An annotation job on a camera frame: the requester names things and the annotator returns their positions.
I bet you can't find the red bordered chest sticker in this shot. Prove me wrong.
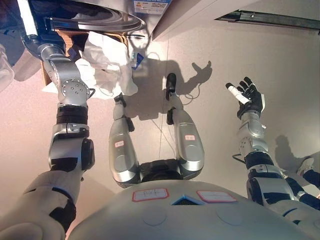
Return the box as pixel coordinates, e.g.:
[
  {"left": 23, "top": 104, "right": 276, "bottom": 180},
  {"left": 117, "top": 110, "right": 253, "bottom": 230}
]
[
  {"left": 131, "top": 187, "right": 170, "bottom": 203},
  {"left": 196, "top": 189, "right": 238, "bottom": 204}
]

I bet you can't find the blue energy label sticker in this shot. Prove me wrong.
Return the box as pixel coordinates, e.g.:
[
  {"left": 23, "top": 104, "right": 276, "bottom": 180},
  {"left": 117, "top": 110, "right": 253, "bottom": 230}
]
[{"left": 132, "top": 0, "right": 167, "bottom": 12}]

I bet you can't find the black robot foot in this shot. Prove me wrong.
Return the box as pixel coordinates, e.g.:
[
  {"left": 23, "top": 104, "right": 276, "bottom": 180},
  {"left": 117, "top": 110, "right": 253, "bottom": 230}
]
[
  {"left": 165, "top": 72, "right": 178, "bottom": 101},
  {"left": 113, "top": 91, "right": 126, "bottom": 107}
]

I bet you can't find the black right robot foot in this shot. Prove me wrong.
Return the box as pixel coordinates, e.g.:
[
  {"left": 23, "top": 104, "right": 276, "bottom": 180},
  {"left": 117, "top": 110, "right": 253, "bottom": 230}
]
[{"left": 165, "top": 72, "right": 178, "bottom": 101}]

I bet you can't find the brown wicker basket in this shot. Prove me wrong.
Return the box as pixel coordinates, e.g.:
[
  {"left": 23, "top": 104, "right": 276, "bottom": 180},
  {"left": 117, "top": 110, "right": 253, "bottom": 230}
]
[{"left": 41, "top": 28, "right": 130, "bottom": 93}]

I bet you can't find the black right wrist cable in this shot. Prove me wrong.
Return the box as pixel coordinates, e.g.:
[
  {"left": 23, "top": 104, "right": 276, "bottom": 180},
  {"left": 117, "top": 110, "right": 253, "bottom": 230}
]
[{"left": 231, "top": 152, "right": 247, "bottom": 164}]

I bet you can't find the blue and white tag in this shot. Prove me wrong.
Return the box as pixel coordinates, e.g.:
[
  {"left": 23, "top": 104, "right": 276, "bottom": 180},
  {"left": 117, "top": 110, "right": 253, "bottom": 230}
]
[{"left": 129, "top": 51, "right": 145, "bottom": 70}]

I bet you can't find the silver right robot leg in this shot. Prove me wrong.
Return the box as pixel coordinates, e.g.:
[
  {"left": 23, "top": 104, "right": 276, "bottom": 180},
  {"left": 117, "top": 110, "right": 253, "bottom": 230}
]
[{"left": 166, "top": 96, "right": 206, "bottom": 181}]

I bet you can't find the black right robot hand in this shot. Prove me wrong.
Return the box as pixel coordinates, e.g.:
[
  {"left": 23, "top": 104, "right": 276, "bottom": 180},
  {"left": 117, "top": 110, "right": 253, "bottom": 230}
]
[{"left": 224, "top": 76, "right": 266, "bottom": 120}]

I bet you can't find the dark metal wheeled frame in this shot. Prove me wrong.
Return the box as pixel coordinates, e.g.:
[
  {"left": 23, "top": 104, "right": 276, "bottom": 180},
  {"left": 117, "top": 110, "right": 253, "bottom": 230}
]
[{"left": 213, "top": 9, "right": 320, "bottom": 36}]

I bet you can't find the black robot waist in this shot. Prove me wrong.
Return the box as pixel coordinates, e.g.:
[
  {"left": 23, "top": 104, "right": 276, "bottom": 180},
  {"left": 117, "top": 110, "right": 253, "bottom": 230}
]
[{"left": 138, "top": 158, "right": 183, "bottom": 183}]

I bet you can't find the white cloth garment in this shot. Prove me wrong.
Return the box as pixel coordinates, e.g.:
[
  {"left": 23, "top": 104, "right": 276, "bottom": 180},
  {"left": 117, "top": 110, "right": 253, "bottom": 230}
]
[{"left": 42, "top": 31, "right": 140, "bottom": 97}]

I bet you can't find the black left robot foot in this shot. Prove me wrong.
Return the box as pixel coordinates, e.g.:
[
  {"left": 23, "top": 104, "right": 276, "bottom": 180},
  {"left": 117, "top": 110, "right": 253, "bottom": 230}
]
[{"left": 113, "top": 91, "right": 126, "bottom": 107}]

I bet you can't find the silver robot torso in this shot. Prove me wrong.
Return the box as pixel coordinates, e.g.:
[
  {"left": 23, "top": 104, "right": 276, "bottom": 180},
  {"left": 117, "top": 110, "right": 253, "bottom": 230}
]
[{"left": 66, "top": 179, "right": 316, "bottom": 240}]

